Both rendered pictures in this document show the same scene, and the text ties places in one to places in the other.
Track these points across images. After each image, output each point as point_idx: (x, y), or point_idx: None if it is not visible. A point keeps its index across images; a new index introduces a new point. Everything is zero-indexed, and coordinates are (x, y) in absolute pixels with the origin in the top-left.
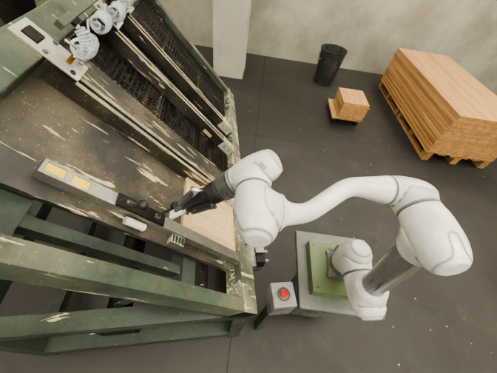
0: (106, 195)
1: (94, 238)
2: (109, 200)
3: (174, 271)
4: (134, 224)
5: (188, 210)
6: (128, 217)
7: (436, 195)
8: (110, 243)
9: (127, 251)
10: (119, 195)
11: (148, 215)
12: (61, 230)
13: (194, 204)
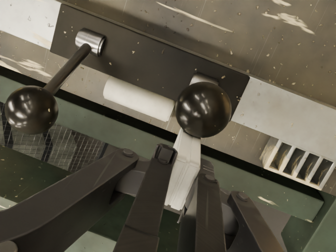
0: (28, 17)
1: (76, 109)
2: (38, 38)
3: (293, 213)
4: (130, 106)
5: (180, 224)
6: (106, 86)
7: None
8: (113, 123)
9: (155, 144)
10: (58, 14)
11: (164, 85)
12: (12, 90)
13: (187, 231)
